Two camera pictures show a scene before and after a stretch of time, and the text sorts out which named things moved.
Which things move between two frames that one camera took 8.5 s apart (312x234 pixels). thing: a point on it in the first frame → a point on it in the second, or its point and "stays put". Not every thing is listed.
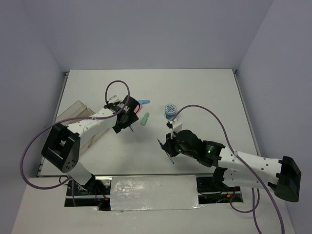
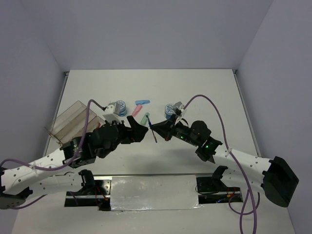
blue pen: [161, 145] → [156, 141]
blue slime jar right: [170, 111] stays put
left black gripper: [132, 118] → [136, 133]
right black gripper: [168, 145] → [165, 128]
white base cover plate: [130, 193] stays put
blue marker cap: [141, 102] stays put
